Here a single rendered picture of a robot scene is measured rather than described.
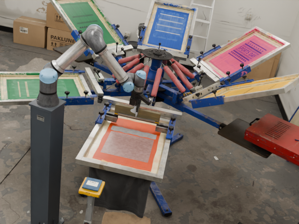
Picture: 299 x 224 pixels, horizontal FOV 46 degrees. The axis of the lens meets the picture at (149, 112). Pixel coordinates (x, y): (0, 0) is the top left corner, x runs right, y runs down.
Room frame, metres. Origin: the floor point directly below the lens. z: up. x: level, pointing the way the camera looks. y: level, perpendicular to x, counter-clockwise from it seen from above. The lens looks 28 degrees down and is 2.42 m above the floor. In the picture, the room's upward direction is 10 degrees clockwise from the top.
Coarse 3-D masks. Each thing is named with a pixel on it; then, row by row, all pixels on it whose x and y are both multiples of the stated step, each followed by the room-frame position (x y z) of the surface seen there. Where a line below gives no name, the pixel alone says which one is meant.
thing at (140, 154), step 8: (136, 128) 2.42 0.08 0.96; (144, 128) 2.44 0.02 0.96; (152, 128) 2.46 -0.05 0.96; (136, 136) 2.30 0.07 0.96; (136, 144) 2.19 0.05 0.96; (144, 144) 2.21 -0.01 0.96; (152, 144) 2.23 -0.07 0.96; (128, 152) 2.08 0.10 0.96; (136, 152) 2.09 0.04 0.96; (144, 152) 2.11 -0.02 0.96; (152, 152) 2.13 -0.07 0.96; (128, 160) 1.98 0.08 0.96; (136, 160) 2.00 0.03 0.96; (144, 160) 2.02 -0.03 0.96; (152, 160) 2.03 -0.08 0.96; (136, 168) 1.91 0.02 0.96; (144, 168) 1.93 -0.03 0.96
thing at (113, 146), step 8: (120, 120) 2.50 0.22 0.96; (128, 120) 2.52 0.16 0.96; (128, 128) 2.40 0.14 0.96; (104, 136) 2.22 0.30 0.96; (112, 136) 2.24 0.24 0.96; (120, 136) 2.26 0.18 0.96; (128, 136) 2.28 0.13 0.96; (104, 144) 2.12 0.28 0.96; (112, 144) 2.14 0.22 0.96; (120, 144) 2.16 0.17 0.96; (128, 144) 2.18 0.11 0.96; (96, 152) 2.01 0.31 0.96; (104, 152) 2.02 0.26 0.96; (112, 152) 2.04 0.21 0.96; (120, 152) 2.06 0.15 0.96; (112, 160) 1.95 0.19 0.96; (120, 160) 1.97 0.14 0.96
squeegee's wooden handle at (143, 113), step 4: (116, 104) 2.41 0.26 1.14; (120, 104) 2.42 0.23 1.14; (116, 108) 2.41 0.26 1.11; (120, 108) 2.41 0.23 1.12; (124, 108) 2.40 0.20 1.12; (128, 108) 2.40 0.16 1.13; (132, 108) 2.40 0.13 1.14; (136, 108) 2.40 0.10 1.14; (140, 108) 2.41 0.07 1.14; (116, 112) 2.41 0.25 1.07; (120, 112) 2.41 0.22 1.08; (124, 112) 2.40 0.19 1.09; (128, 112) 2.40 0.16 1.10; (132, 112) 2.40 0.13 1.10; (140, 112) 2.39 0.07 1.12; (144, 112) 2.39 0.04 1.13; (148, 112) 2.39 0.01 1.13; (152, 112) 2.39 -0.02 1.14; (156, 112) 2.40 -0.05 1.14; (140, 116) 2.39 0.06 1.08; (144, 116) 2.39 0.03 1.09; (148, 116) 2.39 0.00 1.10; (152, 116) 2.39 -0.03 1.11; (156, 116) 2.39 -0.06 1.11; (156, 120) 2.39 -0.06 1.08
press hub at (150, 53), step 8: (152, 48) 3.40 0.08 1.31; (152, 56) 3.17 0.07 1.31; (160, 56) 3.21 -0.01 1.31; (168, 56) 3.25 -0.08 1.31; (152, 64) 3.25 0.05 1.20; (152, 72) 3.22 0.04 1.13; (152, 80) 3.19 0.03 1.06; (160, 80) 3.23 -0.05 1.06; (144, 88) 3.09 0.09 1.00; (160, 88) 3.15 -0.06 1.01
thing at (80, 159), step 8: (104, 120) 2.43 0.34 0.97; (160, 120) 2.57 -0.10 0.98; (168, 120) 2.58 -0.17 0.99; (96, 128) 2.26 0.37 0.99; (88, 144) 2.04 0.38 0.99; (168, 144) 2.22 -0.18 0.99; (80, 152) 1.93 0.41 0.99; (80, 160) 1.85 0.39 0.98; (88, 160) 1.86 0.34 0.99; (96, 160) 1.87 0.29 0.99; (104, 168) 1.84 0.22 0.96; (112, 168) 1.84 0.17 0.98; (120, 168) 1.84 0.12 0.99; (128, 168) 1.85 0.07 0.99; (160, 168) 1.91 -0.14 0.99; (136, 176) 1.82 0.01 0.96; (144, 176) 1.82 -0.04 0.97; (152, 176) 1.82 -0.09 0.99; (160, 176) 1.83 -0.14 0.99
